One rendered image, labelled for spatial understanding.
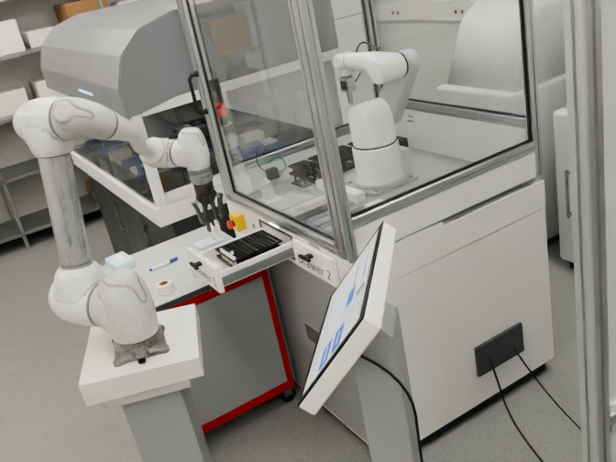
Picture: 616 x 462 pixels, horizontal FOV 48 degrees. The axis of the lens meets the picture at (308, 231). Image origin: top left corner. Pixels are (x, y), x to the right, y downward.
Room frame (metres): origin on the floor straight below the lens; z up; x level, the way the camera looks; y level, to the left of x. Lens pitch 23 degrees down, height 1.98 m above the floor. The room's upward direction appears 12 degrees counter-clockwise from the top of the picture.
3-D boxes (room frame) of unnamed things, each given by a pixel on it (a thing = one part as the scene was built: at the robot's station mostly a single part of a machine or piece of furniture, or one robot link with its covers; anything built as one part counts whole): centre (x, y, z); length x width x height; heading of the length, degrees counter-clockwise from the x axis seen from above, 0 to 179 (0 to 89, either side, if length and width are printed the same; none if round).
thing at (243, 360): (2.83, 0.59, 0.38); 0.62 x 0.58 x 0.76; 27
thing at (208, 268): (2.46, 0.42, 0.87); 0.29 x 0.02 x 0.11; 27
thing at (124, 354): (2.01, 0.62, 0.86); 0.22 x 0.18 x 0.06; 12
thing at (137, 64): (4.30, 0.59, 0.89); 1.86 x 1.21 x 1.78; 27
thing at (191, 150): (2.54, 0.37, 1.34); 0.13 x 0.11 x 0.16; 60
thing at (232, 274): (2.55, 0.24, 0.86); 0.40 x 0.26 x 0.06; 117
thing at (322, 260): (2.32, 0.00, 0.87); 0.29 x 0.02 x 0.11; 27
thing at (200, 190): (2.53, 0.36, 1.15); 0.08 x 0.07 x 0.09; 117
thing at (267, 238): (2.55, 0.25, 0.87); 0.22 x 0.18 x 0.06; 117
